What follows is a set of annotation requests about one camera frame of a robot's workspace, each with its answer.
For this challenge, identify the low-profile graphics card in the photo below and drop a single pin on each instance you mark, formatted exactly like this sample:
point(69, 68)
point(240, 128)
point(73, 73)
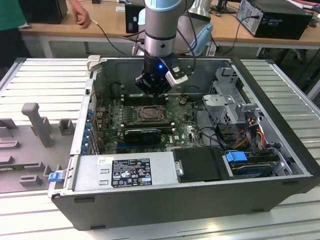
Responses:
point(142, 136)

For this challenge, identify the round coin cell battery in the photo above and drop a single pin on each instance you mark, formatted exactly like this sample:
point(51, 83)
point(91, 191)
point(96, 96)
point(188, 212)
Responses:
point(182, 100)

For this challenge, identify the green motherboard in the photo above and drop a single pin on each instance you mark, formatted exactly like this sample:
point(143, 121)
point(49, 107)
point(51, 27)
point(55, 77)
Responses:
point(185, 140)

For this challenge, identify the small black box device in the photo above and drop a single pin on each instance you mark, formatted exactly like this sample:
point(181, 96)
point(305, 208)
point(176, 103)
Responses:
point(131, 20)

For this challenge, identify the black plastic shroud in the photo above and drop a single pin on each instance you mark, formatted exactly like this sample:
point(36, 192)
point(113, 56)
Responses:
point(200, 162)

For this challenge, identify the blue disk carrier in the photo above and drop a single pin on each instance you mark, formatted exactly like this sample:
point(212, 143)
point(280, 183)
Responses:
point(235, 158)

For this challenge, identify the person in green shirt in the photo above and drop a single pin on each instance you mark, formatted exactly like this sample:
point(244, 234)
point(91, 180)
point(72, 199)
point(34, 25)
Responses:
point(10, 15)

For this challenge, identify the CPU socket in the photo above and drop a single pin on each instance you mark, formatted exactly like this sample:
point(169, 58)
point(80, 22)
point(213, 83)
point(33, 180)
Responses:
point(138, 120)

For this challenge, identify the grey parts rack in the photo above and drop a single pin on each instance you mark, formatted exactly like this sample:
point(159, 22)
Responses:
point(30, 150)

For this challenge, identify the blue slot retention clip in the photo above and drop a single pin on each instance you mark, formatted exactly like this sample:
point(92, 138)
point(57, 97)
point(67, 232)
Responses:
point(90, 113)
point(88, 130)
point(86, 146)

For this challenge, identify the pale blue teach pendant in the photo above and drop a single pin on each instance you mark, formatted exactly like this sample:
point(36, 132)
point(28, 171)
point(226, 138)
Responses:
point(203, 37)

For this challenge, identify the silver power supply unit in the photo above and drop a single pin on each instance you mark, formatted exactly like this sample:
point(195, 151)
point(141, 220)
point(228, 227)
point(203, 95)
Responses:
point(95, 172)

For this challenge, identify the wooden desk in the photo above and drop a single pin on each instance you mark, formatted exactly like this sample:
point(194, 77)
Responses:
point(107, 15)
point(50, 28)

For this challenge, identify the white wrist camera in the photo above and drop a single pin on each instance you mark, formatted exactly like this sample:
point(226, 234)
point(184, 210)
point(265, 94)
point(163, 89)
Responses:
point(175, 80)

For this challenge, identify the black open PC case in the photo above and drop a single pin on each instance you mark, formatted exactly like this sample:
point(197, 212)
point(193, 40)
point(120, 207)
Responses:
point(150, 207)

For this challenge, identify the grey desk hatch plate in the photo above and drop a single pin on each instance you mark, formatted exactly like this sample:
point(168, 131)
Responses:
point(120, 8)

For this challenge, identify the silver metal drive cage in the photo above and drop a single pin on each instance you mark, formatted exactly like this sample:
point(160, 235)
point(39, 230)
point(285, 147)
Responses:
point(217, 102)

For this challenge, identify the bare person forearm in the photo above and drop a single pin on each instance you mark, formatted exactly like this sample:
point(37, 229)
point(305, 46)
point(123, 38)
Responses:
point(75, 6)

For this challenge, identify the green RAM stick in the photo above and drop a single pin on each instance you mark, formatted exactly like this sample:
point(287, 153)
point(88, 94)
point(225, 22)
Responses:
point(10, 167)

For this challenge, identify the black RAM slot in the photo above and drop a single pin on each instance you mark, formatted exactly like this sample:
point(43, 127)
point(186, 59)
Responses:
point(130, 96)
point(137, 103)
point(147, 122)
point(135, 100)
point(147, 126)

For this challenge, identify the blue case release latch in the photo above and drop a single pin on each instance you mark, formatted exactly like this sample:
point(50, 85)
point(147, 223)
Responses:
point(55, 177)

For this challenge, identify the white label box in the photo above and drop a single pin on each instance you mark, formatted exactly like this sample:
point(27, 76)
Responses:
point(211, 50)

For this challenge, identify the hard disk drive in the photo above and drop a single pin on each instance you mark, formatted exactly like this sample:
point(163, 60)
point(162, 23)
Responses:
point(250, 171)

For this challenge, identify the black monitor stand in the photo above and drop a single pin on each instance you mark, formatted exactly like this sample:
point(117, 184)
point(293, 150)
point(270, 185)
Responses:
point(225, 7)

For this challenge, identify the silver CPU plate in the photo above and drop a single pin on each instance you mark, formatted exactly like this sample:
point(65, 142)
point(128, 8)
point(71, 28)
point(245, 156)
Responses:
point(151, 114)

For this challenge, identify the black computer tower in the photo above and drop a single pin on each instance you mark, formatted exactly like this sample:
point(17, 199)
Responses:
point(50, 11)

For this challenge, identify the blue expansion slot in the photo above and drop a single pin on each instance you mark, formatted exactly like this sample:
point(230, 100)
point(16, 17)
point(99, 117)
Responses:
point(121, 145)

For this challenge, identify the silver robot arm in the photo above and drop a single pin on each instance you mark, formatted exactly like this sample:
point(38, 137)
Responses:
point(160, 25)

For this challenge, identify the black desktop computer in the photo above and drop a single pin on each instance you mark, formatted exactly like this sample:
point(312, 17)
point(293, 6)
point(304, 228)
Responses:
point(282, 25)

